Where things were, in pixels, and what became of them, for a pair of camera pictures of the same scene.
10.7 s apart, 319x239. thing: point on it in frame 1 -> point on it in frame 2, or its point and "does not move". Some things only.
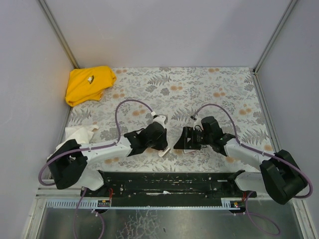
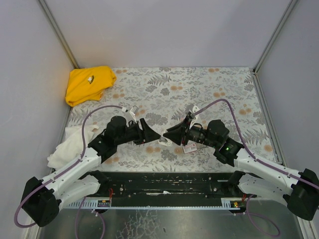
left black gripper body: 161,143 -> 141,132
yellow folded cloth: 85,84 does not move
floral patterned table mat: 180,97 does not move
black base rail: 168,185 does not move
